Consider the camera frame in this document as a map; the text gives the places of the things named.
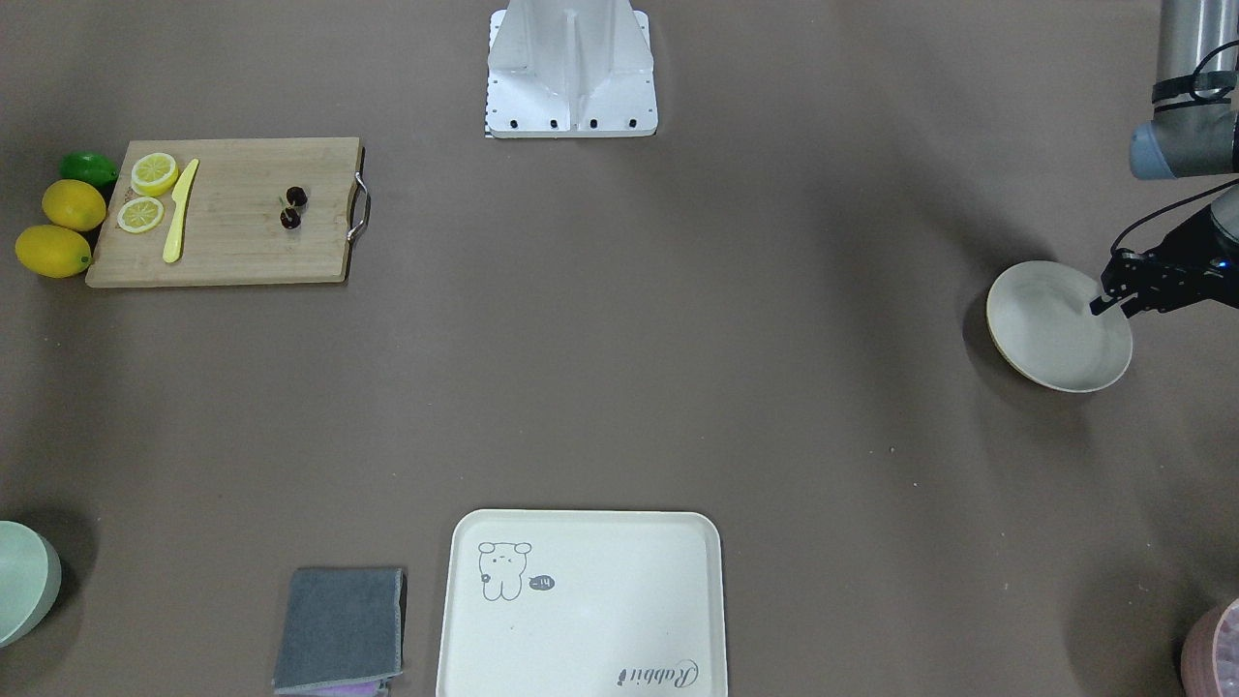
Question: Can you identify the grey folded cloth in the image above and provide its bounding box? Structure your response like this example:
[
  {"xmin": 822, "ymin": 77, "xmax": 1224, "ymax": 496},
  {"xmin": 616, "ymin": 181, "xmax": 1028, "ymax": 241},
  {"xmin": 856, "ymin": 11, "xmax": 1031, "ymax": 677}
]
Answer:
[{"xmin": 273, "ymin": 566, "xmax": 406, "ymax": 696}]

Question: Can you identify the upper lemon slice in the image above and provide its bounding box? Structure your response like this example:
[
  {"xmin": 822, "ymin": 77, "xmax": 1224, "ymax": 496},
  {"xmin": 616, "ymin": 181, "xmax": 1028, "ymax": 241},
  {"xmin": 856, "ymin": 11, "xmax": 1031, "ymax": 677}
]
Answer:
[{"xmin": 130, "ymin": 154, "xmax": 181, "ymax": 198}]

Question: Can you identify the dark red cherry pair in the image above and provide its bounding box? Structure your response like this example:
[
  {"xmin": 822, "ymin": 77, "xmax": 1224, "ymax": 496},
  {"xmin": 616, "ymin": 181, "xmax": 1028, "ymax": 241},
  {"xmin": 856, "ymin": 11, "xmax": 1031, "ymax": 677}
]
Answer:
[{"xmin": 279, "ymin": 186, "xmax": 307, "ymax": 230}]

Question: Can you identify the green lime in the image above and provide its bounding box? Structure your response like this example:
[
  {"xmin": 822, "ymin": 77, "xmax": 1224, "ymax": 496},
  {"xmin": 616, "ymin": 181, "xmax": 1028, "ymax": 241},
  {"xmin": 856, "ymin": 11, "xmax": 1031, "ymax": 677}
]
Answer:
[{"xmin": 59, "ymin": 151, "xmax": 119, "ymax": 189}]

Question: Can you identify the pink container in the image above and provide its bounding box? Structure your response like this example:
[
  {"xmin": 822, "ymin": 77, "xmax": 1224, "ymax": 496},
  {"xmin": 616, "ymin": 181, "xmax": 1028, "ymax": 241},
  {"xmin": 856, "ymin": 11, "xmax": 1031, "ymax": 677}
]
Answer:
[{"xmin": 1180, "ymin": 598, "xmax": 1238, "ymax": 696}]

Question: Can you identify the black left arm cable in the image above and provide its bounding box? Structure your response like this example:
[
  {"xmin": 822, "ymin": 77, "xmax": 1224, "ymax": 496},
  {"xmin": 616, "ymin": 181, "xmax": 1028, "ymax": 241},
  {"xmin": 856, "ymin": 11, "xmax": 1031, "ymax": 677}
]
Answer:
[{"xmin": 1109, "ymin": 41, "xmax": 1239, "ymax": 258}]

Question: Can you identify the yellow plastic knife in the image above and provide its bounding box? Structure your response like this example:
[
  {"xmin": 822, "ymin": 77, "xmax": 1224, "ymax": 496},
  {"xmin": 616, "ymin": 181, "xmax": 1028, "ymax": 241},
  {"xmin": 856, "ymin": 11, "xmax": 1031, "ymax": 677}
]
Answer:
[{"xmin": 161, "ymin": 158, "xmax": 199, "ymax": 264}]

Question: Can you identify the lower yellow lemon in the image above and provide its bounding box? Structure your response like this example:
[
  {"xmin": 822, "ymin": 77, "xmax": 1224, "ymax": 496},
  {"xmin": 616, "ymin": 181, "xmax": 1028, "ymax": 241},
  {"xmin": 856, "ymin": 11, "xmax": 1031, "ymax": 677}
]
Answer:
[{"xmin": 15, "ymin": 225, "xmax": 93, "ymax": 279}]

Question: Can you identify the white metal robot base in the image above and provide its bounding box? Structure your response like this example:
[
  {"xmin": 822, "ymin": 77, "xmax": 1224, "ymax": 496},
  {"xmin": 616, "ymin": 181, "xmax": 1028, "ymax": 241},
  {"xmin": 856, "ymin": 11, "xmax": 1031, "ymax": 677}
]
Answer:
[{"xmin": 484, "ymin": 1, "xmax": 659, "ymax": 137}]

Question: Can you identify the cream rabbit tray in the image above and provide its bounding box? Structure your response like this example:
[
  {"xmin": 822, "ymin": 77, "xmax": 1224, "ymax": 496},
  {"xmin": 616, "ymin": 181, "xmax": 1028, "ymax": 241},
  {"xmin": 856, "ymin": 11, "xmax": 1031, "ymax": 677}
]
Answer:
[{"xmin": 437, "ymin": 510, "xmax": 729, "ymax": 696}]

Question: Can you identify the yellow lemon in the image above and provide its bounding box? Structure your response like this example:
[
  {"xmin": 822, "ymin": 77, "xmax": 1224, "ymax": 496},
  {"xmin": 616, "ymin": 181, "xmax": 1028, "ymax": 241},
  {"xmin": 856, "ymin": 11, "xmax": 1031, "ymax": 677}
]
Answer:
[
  {"xmin": 41, "ymin": 178, "xmax": 107, "ymax": 232},
  {"xmin": 15, "ymin": 225, "xmax": 93, "ymax": 279}
]

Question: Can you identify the cream round plate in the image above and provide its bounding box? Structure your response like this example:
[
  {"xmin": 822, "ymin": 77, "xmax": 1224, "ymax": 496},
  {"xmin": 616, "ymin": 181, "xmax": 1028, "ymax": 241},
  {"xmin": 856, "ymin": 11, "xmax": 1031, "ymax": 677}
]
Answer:
[{"xmin": 985, "ymin": 260, "xmax": 1132, "ymax": 394}]

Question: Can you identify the lower lemon slice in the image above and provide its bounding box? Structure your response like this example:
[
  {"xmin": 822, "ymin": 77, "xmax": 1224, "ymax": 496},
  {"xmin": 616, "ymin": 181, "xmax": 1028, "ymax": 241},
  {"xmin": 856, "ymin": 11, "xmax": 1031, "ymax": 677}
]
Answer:
[{"xmin": 116, "ymin": 196, "xmax": 166, "ymax": 234}]

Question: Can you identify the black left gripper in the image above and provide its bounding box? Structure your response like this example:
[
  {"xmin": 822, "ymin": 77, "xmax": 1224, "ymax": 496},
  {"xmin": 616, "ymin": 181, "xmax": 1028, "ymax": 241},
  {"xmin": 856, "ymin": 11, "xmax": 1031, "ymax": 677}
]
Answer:
[{"xmin": 1089, "ymin": 201, "xmax": 1238, "ymax": 319}]

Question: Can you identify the upper yellow lemon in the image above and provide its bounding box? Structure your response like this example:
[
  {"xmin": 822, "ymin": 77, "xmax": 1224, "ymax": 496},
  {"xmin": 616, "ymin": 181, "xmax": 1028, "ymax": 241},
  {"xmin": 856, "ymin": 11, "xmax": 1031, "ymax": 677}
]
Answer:
[{"xmin": 41, "ymin": 178, "xmax": 107, "ymax": 232}]

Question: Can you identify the light green bowl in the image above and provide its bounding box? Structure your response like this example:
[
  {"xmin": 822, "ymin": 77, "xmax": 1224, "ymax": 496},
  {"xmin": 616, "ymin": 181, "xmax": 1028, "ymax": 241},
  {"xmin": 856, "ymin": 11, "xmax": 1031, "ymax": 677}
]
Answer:
[{"xmin": 1, "ymin": 521, "xmax": 62, "ymax": 647}]

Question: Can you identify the lemon slice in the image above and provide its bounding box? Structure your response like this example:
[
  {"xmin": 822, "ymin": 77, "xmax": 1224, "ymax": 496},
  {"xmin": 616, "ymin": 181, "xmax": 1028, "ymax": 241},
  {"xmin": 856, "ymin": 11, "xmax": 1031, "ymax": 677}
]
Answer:
[
  {"xmin": 116, "ymin": 196, "xmax": 166, "ymax": 234},
  {"xmin": 130, "ymin": 154, "xmax": 181, "ymax": 198}
]

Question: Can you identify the wooden cutting board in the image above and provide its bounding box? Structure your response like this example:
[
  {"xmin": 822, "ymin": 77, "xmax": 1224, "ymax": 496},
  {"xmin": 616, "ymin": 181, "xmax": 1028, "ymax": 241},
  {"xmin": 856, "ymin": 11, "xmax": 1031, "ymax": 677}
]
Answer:
[{"xmin": 85, "ymin": 136, "xmax": 369, "ymax": 288}]

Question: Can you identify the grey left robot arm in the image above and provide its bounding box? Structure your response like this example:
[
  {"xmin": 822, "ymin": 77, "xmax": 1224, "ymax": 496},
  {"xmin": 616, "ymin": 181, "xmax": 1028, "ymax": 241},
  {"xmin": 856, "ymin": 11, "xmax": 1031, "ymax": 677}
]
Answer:
[{"xmin": 1089, "ymin": 1, "xmax": 1238, "ymax": 318}]

